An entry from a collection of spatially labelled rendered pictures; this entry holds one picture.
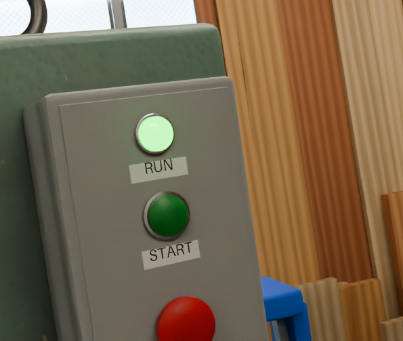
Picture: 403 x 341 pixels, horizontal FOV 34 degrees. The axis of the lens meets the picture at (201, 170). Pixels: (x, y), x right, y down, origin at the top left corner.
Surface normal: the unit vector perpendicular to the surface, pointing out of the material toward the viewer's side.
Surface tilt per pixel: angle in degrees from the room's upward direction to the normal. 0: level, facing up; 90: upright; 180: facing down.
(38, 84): 90
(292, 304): 90
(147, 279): 90
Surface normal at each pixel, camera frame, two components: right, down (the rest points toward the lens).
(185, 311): 0.38, -0.17
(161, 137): 0.46, 0.04
